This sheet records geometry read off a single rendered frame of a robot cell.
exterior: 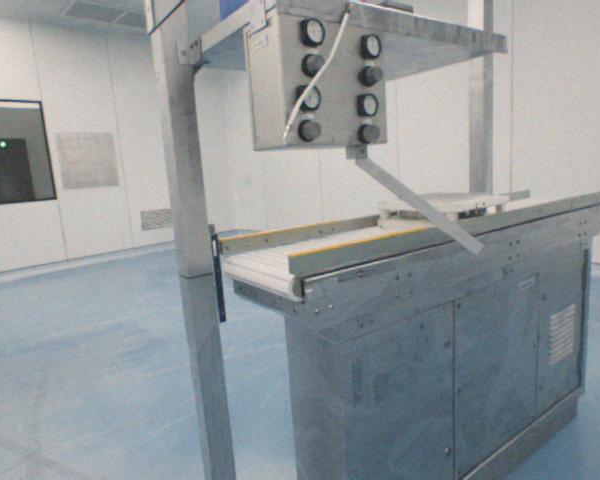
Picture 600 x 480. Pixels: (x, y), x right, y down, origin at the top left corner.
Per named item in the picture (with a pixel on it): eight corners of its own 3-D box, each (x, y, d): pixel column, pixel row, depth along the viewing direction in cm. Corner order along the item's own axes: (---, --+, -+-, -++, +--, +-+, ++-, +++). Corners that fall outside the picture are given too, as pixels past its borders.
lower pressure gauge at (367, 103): (363, 116, 70) (362, 92, 70) (357, 117, 71) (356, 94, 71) (379, 116, 72) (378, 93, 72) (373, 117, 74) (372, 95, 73)
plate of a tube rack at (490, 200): (453, 213, 98) (453, 204, 98) (376, 209, 118) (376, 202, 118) (509, 203, 112) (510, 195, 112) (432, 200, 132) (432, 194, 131)
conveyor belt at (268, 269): (289, 304, 73) (287, 276, 72) (224, 279, 93) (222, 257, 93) (605, 213, 149) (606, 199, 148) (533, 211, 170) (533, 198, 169)
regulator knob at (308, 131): (307, 141, 63) (305, 109, 62) (298, 142, 65) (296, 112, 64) (325, 140, 65) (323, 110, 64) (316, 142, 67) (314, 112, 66)
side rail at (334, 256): (294, 275, 71) (292, 256, 70) (288, 273, 72) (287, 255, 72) (609, 199, 146) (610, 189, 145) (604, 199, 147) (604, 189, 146)
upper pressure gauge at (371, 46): (366, 55, 69) (365, 31, 69) (360, 57, 71) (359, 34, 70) (382, 58, 72) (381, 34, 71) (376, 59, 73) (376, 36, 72)
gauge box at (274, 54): (286, 146, 64) (276, 5, 60) (252, 151, 72) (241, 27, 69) (389, 143, 76) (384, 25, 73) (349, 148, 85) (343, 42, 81)
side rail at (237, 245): (223, 255, 93) (221, 240, 92) (219, 254, 94) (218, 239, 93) (530, 197, 167) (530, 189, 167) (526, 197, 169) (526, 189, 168)
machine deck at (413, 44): (276, 11, 60) (274, -18, 60) (182, 71, 91) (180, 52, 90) (508, 54, 96) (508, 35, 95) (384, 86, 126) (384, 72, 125)
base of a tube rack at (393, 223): (453, 235, 99) (453, 224, 99) (377, 227, 119) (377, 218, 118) (509, 221, 113) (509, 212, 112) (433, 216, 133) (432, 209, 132)
